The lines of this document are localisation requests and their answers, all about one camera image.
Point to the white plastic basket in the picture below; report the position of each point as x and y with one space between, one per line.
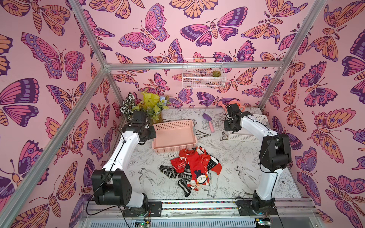
244 135

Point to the red patterned sock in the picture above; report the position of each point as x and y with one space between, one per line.
178 164

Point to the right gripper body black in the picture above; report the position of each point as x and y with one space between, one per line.
232 109

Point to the red sock right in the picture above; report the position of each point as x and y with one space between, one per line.
215 167

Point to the artificial plant bouquet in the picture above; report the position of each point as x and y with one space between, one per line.
152 104

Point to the small green succulent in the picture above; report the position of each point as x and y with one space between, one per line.
216 73

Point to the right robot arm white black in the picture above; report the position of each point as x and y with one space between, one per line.
274 155

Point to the white wire wall basket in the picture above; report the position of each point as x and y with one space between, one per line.
198 75

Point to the pink plastic basket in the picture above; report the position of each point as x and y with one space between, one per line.
174 136

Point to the purple pink garden trowel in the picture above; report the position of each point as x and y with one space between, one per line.
209 119

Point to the red snowflake santa sock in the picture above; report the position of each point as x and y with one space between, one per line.
192 155

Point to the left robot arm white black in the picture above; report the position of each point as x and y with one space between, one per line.
111 185

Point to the pink watering can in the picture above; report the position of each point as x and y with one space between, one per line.
224 105

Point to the black white striped sock lower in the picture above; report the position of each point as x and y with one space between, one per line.
183 184

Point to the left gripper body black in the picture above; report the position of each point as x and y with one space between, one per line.
150 133

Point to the red penguin sock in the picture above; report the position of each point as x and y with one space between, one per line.
199 176

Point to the black white striped sock left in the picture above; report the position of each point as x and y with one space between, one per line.
170 172

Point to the black white striped sock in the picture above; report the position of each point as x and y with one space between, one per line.
170 172
183 184

